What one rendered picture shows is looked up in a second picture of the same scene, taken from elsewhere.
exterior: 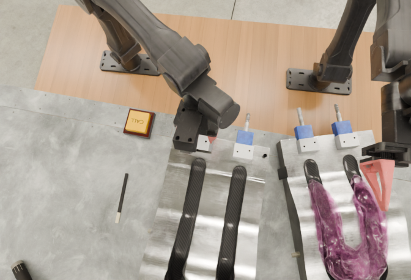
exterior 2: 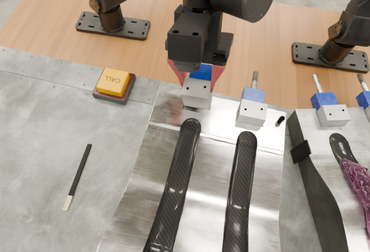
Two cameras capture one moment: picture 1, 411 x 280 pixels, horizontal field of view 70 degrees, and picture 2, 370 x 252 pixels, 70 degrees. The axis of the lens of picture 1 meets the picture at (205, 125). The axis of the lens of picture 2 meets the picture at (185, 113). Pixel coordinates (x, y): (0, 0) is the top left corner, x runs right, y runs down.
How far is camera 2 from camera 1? 0.34 m
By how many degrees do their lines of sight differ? 13
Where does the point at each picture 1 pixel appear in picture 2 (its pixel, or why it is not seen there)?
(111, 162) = (71, 129)
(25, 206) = not seen: outside the picture
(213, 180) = (210, 148)
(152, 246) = (114, 235)
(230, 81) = not seen: hidden behind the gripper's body
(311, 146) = (338, 114)
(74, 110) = (34, 68)
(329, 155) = (362, 131)
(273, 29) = (273, 6)
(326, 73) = (352, 27)
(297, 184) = (325, 164)
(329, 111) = (346, 88)
